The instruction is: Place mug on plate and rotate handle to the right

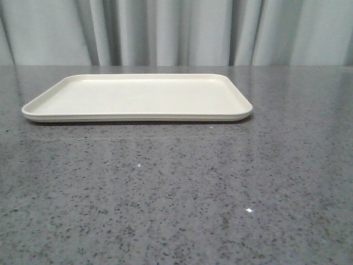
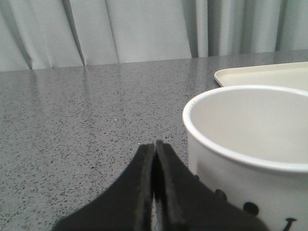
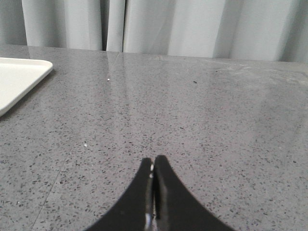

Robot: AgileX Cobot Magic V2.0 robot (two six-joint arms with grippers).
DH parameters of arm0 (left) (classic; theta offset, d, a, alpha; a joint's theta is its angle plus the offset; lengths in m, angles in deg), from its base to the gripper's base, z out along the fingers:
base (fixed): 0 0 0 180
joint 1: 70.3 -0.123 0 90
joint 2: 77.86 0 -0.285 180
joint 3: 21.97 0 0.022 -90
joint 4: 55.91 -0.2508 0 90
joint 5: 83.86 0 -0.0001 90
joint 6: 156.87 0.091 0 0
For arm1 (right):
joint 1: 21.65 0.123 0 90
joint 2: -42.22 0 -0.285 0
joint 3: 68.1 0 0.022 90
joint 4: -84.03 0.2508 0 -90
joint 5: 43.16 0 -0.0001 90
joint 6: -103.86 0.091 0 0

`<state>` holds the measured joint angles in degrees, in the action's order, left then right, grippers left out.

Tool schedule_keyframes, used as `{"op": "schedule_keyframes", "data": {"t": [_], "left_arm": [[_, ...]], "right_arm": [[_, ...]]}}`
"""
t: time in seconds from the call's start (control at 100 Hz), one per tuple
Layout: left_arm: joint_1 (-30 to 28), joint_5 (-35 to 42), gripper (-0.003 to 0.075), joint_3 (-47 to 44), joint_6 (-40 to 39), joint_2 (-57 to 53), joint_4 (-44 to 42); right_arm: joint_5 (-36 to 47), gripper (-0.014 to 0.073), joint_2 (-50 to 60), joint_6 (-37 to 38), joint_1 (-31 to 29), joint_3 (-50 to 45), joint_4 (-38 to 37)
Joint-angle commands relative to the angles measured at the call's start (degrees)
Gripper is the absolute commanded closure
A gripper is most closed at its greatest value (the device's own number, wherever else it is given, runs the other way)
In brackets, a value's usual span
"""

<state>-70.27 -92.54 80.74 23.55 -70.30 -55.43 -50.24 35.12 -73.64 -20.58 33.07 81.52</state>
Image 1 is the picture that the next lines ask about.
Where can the cream rectangular plastic tray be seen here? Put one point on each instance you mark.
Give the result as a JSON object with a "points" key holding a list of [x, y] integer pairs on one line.
{"points": [[140, 97]]}

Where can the pale green pleated curtain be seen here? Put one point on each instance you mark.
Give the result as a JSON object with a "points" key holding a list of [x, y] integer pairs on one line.
{"points": [[176, 33]]}

